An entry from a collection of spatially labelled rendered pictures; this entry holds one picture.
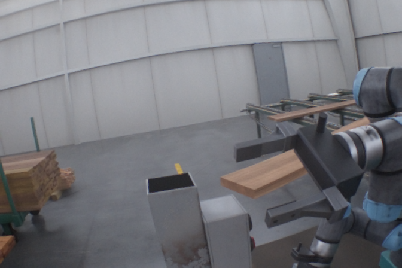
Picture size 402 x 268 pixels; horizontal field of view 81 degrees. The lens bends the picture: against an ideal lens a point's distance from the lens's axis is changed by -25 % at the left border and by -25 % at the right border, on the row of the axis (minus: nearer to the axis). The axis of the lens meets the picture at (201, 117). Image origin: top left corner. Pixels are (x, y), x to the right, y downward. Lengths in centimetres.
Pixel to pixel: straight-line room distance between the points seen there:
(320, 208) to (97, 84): 856
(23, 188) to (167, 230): 269
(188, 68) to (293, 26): 379
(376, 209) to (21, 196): 290
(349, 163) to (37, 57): 922
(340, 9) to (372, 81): 1042
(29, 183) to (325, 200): 276
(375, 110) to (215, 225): 60
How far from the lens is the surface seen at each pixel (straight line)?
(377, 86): 82
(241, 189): 136
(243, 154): 45
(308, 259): 78
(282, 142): 47
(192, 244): 39
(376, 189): 55
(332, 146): 45
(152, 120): 876
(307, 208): 37
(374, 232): 81
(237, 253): 41
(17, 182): 300
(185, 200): 36
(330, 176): 41
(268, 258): 233
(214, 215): 38
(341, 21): 1114
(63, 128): 914
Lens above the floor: 143
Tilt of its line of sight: 8 degrees down
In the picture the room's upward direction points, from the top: 8 degrees counter-clockwise
